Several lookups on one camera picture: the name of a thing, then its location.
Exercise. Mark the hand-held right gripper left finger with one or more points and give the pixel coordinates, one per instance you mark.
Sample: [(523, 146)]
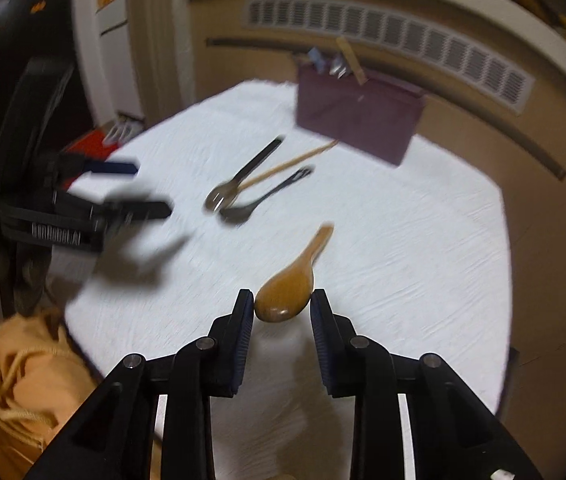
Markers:
[(244, 345)]

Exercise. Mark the purple plastic utensil holder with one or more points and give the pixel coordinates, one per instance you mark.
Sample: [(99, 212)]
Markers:
[(358, 120)]

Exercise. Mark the white textured towel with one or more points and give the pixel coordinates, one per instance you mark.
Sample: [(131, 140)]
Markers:
[(413, 260)]

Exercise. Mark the red doormat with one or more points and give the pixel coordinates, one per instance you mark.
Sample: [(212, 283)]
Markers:
[(90, 141)]

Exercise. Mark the metal spoon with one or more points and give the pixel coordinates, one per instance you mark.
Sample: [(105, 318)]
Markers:
[(339, 67)]

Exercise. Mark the white cabinet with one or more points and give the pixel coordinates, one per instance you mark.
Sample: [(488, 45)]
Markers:
[(108, 60)]

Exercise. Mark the wooden spoon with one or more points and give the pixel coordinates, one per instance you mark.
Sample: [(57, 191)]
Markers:
[(283, 292)]

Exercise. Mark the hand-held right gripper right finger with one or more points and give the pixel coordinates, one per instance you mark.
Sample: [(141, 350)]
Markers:
[(324, 345)]

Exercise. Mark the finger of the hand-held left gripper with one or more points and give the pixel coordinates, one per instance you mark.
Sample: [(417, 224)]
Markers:
[(113, 167), (138, 211)]

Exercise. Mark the blue plastic spoon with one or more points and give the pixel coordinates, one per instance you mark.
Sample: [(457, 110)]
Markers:
[(317, 60)]

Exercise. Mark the pair of grey slippers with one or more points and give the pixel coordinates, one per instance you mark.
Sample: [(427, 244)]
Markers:
[(120, 131)]

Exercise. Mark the long grey vent grille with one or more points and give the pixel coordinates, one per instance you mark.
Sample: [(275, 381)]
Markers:
[(413, 45)]

